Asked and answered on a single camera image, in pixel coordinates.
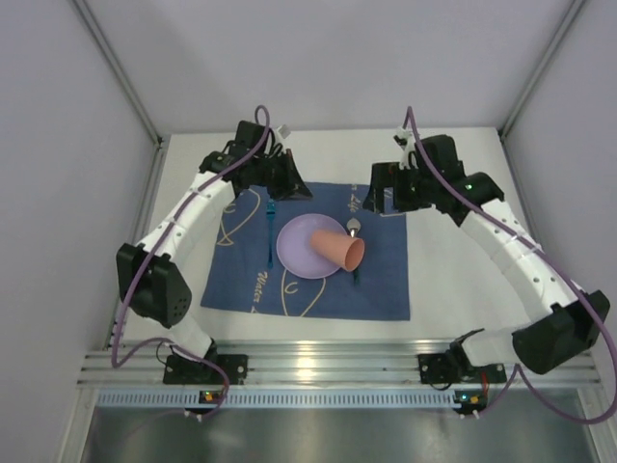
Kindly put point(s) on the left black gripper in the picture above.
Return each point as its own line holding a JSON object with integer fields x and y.
{"x": 281, "y": 170}

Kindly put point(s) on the pink plastic cup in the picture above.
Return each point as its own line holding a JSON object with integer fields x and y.
{"x": 341, "y": 249}

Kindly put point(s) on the blue plastic fork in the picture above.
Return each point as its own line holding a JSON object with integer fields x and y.
{"x": 270, "y": 217}

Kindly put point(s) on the perforated cable duct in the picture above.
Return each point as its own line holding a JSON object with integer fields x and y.
{"x": 200, "y": 399}

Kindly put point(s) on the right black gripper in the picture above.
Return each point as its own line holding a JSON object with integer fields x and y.
{"x": 392, "y": 180}

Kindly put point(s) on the silver spoon green handle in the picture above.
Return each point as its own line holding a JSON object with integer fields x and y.
{"x": 353, "y": 227}

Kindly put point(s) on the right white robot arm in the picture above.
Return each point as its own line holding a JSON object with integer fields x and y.
{"x": 560, "y": 318}

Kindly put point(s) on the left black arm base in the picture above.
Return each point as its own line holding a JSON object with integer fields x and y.
{"x": 181, "y": 371}

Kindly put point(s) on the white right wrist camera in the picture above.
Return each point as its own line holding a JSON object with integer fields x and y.
{"x": 403, "y": 136}

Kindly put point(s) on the aluminium frame post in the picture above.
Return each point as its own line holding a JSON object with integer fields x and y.
{"x": 92, "y": 25}
{"x": 559, "y": 34}

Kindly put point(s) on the right aluminium frame post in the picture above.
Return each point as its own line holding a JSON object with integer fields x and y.
{"x": 559, "y": 34}

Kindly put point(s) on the purple plastic plate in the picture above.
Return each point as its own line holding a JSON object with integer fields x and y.
{"x": 294, "y": 250}

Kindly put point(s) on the left aluminium frame post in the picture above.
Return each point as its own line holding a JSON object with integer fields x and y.
{"x": 92, "y": 25}

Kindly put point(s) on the blue whale print cloth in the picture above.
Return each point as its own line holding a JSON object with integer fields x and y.
{"x": 263, "y": 262}

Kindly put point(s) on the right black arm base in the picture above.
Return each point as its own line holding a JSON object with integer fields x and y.
{"x": 439, "y": 370}

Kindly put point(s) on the aluminium mounting rail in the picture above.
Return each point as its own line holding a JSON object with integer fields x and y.
{"x": 314, "y": 364}

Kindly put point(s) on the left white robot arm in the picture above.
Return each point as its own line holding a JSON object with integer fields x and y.
{"x": 150, "y": 281}

